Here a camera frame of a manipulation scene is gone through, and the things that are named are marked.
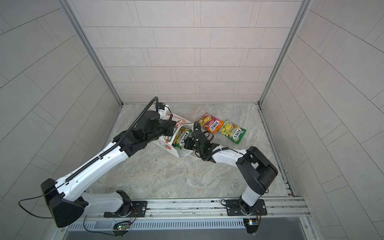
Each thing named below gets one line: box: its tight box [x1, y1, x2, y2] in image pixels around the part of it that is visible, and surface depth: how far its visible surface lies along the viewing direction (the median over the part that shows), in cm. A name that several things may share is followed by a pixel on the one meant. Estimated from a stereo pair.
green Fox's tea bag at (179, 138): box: [172, 127, 193, 150], surface depth 88 cm
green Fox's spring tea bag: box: [219, 120, 247, 145], surface depth 101 cm
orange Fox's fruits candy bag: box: [198, 112, 225, 135], surface depth 104 cm
